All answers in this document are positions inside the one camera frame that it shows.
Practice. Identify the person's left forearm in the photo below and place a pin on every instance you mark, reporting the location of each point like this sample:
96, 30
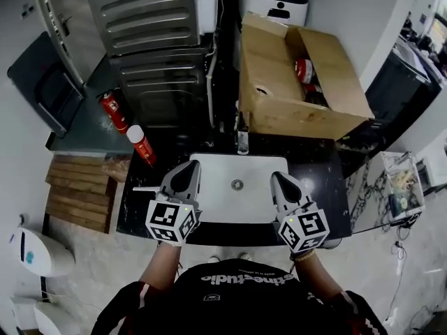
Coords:
164, 267

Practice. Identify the black marble table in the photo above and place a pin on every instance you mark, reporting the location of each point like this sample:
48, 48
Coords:
314, 166

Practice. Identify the open cardboard box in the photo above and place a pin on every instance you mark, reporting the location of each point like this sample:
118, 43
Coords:
279, 113

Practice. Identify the person's right white shoe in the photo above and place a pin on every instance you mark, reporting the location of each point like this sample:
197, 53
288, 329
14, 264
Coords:
244, 257

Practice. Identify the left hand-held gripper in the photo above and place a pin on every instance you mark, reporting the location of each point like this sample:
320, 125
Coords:
167, 222

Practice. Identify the red fire extinguisher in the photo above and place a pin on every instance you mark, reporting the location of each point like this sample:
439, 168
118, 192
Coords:
113, 112

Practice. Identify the stack of wooden planks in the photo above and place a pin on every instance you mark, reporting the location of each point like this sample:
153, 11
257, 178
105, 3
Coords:
80, 194

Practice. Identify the person's white shoe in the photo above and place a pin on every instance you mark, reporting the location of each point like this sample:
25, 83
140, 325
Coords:
244, 257
213, 259

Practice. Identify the white rectangular sink basin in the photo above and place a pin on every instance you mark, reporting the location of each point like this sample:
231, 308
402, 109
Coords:
241, 166

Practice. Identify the white marble cabinet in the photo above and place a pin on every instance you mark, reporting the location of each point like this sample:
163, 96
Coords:
370, 194

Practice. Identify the white bin with blue sticker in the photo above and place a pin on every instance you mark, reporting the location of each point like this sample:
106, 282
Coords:
45, 253

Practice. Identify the person's right forearm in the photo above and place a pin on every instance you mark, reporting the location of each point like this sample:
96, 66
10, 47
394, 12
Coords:
314, 277

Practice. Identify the white black round bin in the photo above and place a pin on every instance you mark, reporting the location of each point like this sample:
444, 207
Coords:
258, 2

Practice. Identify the red white-capped spray can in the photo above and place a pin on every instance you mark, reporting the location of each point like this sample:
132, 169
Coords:
143, 147

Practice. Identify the dark metal-backed appliance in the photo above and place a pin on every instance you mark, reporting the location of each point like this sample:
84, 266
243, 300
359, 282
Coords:
160, 89

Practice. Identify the dark grey microwave oven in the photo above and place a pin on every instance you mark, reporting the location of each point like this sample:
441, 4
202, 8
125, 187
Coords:
45, 86

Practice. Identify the black tall appliance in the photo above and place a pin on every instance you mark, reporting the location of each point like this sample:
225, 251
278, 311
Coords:
401, 89

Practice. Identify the white-sided metal-backed appliance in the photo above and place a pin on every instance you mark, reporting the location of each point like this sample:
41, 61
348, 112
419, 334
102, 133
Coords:
146, 16

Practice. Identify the small faucet bottle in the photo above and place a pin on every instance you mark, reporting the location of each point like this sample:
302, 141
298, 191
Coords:
243, 134

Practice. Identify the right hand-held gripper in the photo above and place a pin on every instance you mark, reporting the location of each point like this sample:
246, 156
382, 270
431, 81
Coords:
307, 229

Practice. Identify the person's black printed shirt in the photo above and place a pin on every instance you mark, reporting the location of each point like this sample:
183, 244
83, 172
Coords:
244, 305

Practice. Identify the wall switch plate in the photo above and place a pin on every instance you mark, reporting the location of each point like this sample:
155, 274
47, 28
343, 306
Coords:
28, 10

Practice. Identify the grey stone slab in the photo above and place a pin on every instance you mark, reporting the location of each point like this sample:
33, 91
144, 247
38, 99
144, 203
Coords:
94, 134

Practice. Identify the person's left white shoe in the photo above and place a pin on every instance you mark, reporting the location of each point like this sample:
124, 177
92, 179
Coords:
213, 259

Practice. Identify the brown wrapped package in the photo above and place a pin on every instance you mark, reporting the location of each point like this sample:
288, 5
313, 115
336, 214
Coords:
117, 167

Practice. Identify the black round bucket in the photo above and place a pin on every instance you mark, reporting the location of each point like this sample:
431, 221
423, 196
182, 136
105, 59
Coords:
331, 243

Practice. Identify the white squeegee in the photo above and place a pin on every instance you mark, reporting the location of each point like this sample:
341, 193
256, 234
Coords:
146, 189

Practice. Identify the red white can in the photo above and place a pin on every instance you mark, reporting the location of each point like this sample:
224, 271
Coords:
306, 71
313, 89

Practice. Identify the white plastic appliance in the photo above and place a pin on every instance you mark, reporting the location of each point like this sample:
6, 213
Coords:
49, 319

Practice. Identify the grey metal door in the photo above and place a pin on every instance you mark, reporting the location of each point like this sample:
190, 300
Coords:
73, 26

